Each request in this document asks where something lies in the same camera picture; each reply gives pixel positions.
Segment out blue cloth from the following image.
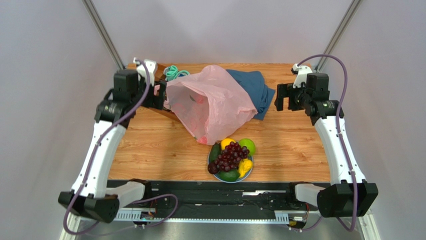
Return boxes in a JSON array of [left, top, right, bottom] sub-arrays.
[[226, 69, 276, 121]]

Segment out pink plastic bag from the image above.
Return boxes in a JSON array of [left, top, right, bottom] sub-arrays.
[[166, 65, 258, 145]]

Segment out light green fake apple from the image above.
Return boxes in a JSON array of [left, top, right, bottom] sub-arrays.
[[238, 138, 256, 157]]

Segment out green fake avocado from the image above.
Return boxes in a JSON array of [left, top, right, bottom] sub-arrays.
[[208, 143, 222, 163]]

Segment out yellow fake lemon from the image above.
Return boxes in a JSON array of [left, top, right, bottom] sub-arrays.
[[220, 138, 236, 150]]

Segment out yellow fake pear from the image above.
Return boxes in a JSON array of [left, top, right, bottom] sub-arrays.
[[237, 158, 254, 178]]

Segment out dark red fake fruit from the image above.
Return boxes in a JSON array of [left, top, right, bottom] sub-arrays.
[[207, 161, 220, 175]]

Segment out fake purple grapes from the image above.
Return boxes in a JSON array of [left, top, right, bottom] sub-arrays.
[[215, 141, 249, 164]]

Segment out blue plate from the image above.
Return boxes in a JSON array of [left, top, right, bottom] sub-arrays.
[[206, 157, 254, 184]]

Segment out green fake lime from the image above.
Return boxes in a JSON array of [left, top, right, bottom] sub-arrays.
[[216, 169, 240, 183]]

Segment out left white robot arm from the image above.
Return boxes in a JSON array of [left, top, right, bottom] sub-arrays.
[[58, 69, 164, 223]]

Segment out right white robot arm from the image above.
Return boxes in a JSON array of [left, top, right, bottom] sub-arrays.
[[274, 73, 379, 218]]

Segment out wooden compartment tray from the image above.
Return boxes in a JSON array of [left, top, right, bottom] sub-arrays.
[[148, 64, 180, 122]]

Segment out teal white rolled sock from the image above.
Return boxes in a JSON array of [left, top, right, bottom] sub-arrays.
[[163, 65, 179, 81]]

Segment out teal grey rolled sock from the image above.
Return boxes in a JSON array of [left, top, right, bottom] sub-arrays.
[[176, 70, 190, 78]]

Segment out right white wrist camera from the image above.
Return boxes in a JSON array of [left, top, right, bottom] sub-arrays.
[[291, 63, 313, 89]]

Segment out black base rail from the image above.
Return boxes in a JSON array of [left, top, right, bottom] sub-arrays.
[[106, 179, 334, 221]]

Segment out left aluminium corner post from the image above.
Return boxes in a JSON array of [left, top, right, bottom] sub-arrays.
[[82, 0, 126, 70]]

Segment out aluminium corner post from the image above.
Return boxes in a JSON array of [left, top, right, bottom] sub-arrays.
[[323, 0, 364, 55], [82, 0, 126, 70]]

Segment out right aluminium corner post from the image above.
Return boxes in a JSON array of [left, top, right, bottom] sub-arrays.
[[323, 0, 364, 55]]

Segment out aluminium frame rail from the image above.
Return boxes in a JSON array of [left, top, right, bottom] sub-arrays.
[[59, 186, 382, 240]]

